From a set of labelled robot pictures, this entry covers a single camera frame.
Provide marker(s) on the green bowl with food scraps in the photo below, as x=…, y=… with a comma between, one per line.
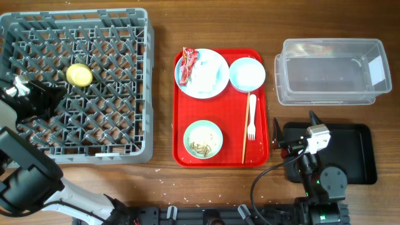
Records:
x=203, y=139

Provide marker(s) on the light blue bowl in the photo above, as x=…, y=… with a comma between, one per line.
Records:
x=247, y=74

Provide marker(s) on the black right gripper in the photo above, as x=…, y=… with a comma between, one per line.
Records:
x=292, y=147

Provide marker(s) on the red snack wrapper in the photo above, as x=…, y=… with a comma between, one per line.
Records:
x=189, y=57

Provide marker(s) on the yellow plastic cup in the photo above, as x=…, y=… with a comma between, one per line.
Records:
x=79, y=75

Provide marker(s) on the white plastic fork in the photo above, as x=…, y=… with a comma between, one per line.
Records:
x=251, y=129

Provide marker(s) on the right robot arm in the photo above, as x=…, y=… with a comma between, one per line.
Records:
x=324, y=186

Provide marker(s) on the light blue round plate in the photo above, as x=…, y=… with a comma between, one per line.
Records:
x=222, y=77

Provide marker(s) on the black plastic tray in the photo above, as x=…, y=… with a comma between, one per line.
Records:
x=350, y=148

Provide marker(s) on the grey plastic dishwasher rack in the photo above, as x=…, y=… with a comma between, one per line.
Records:
x=109, y=121

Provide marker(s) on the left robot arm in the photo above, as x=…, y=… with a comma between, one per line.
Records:
x=38, y=183

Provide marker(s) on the clear plastic bin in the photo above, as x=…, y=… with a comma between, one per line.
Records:
x=331, y=71

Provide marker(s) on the wooden chopstick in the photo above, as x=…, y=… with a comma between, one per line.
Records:
x=245, y=128

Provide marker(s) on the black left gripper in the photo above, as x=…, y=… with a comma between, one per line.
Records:
x=51, y=95

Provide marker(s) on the white napkin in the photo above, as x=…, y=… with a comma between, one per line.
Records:
x=204, y=75

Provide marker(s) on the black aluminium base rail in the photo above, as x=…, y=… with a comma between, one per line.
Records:
x=275, y=214

